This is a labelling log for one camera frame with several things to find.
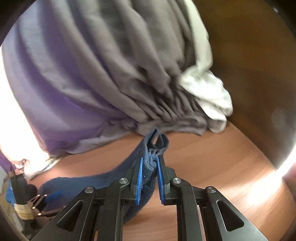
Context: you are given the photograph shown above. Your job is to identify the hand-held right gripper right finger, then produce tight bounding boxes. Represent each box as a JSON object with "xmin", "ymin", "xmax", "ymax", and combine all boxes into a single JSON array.
[{"xmin": 157, "ymin": 155, "xmax": 273, "ymax": 241}]

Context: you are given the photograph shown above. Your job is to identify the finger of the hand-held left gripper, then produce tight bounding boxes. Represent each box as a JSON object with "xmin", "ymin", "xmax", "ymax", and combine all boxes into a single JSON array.
[
  {"xmin": 38, "ymin": 210, "xmax": 61, "ymax": 218},
  {"xmin": 44, "ymin": 190, "xmax": 63, "ymax": 202}
]

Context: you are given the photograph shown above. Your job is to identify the grey curtain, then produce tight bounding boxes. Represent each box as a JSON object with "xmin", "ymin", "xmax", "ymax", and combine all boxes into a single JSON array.
[{"xmin": 53, "ymin": 0, "xmax": 208, "ymax": 137}]

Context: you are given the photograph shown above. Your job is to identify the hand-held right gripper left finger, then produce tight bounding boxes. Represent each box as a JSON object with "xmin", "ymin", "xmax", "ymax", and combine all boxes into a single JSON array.
[{"xmin": 30, "ymin": 156, "xmax": 144, "ymax": 241}]

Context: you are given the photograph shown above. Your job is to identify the white curtain cloth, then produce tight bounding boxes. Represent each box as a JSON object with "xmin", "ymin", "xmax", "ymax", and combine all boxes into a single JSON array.
[{"xmin": 178, "ymin": 0, "xmax": 233, "ymax": 133}]

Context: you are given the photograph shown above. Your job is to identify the folded blue garment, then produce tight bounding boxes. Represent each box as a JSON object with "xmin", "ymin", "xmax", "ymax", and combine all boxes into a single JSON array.
[{"xmin": 5, "ymin": 183, "xmax": 15, "ymax": 203}]

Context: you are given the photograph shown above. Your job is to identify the navy blue pants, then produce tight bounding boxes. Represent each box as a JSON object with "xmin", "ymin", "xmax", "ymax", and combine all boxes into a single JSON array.
[{"xmin": 38, "ymin": 127, "xmax": 170, "ymax": 224}]

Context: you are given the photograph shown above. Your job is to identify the purple curtain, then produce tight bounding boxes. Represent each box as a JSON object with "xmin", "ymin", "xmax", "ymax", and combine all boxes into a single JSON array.
[{"xmin": 1, "ymin": 16, "xmax": 139, "ymax": 156}]

